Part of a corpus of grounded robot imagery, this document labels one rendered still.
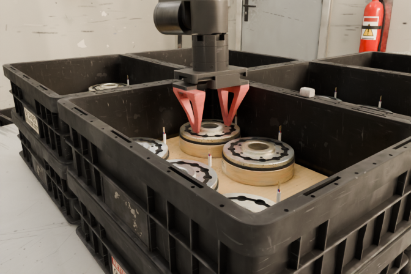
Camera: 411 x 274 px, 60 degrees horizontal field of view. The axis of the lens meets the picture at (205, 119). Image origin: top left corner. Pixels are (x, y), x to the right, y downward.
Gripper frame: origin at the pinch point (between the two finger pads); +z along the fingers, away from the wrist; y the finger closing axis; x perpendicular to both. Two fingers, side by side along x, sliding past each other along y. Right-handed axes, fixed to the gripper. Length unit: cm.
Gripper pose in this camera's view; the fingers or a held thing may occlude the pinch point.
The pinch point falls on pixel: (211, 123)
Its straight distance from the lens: 58.6
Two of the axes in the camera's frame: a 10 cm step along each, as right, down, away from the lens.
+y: -8.3, 1.8, -5.2
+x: 5.5, 2.2, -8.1
